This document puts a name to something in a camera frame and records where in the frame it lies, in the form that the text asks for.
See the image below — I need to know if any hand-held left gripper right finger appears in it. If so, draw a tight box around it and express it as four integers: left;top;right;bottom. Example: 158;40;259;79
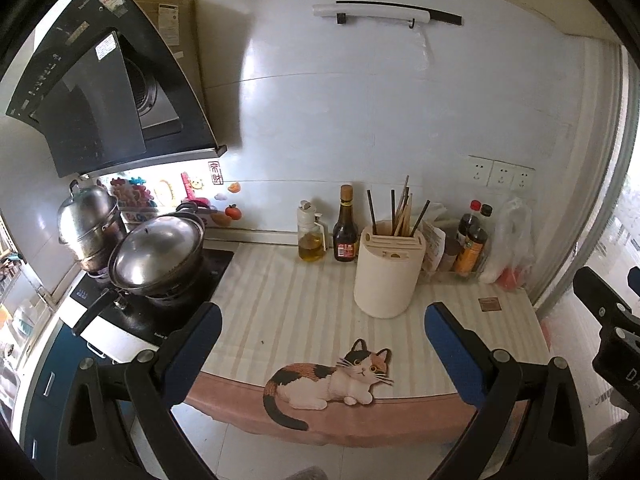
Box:
425;302;588;480

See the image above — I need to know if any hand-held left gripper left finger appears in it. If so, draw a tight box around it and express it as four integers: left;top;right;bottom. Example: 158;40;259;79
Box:
55;302;223;480

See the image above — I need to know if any pale pink utensil holder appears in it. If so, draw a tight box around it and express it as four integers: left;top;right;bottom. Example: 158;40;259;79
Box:
354;220;426;320

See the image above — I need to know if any clear plastic organizer tray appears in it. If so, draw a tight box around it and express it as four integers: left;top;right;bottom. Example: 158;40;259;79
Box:
420;255;494;282

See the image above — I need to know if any black gas stove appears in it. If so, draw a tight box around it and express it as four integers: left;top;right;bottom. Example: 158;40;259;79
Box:
70;247;236;362

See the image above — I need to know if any white bundle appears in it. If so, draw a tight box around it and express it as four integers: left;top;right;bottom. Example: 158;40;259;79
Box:
480;255;504;284

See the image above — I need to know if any glass sliding door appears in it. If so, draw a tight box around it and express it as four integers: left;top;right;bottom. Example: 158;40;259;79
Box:
530;42;640;311

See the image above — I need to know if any black cap soy sauce bottle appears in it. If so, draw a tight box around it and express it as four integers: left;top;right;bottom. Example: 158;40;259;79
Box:
454;204;494;277

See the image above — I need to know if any steel wok with lid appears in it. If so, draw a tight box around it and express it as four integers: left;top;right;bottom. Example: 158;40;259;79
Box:
72;212;207;342

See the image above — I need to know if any white seasoning packet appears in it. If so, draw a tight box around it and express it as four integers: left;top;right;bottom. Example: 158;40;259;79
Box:
423;219;446;274

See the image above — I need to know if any striped cat print tablecloth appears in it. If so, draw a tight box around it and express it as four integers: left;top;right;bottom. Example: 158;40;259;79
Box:
187;242;551;449

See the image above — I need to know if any clear plastic bag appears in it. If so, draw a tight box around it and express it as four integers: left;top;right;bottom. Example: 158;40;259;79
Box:
479;197;536;291

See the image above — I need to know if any red cap sauce bottle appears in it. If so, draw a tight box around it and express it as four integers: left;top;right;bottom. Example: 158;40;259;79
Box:
457;200;482;249

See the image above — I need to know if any blue kitchen cabinet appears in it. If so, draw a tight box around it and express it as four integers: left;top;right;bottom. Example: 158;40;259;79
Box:
19;320;117;467

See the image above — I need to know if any dark bottle with gold cap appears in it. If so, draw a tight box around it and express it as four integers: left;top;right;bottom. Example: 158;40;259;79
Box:
333;185;360;264

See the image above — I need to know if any glass oil dispenser bottle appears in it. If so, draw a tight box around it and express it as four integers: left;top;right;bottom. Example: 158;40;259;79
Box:
297;200;327;264

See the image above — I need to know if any steel steamer pot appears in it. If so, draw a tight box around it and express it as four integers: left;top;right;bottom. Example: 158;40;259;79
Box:
56;180;127;274

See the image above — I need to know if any black range hood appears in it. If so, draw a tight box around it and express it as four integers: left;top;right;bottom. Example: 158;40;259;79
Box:
5;0;228;179

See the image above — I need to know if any white wall socket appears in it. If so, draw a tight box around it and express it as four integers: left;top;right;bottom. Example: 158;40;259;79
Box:
469;156;494;186
490;160;516;190
511;165;536;192

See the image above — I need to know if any colourful wall hanger set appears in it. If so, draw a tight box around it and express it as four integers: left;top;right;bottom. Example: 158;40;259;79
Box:
110;177;157;212

